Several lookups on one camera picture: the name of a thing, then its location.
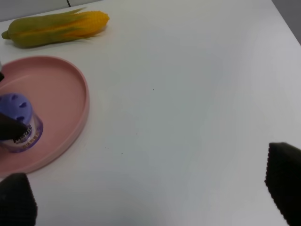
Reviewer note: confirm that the purple air freshener jar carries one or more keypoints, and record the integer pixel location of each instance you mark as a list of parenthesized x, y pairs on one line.
[(19, 108)]

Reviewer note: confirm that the large pink plate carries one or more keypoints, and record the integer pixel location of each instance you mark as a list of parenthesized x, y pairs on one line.
[(59, 94)]

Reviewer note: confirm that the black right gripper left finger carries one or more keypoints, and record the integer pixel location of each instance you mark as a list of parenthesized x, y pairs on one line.
[(17, 203)]

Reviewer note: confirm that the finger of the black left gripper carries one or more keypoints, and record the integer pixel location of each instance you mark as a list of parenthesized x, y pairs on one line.
[(10, 128)]

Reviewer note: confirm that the yellow green toy corn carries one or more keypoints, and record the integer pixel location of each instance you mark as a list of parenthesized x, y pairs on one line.
[(35, 31)]

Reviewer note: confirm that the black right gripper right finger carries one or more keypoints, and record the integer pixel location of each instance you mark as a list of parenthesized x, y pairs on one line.
[(283, 180)]

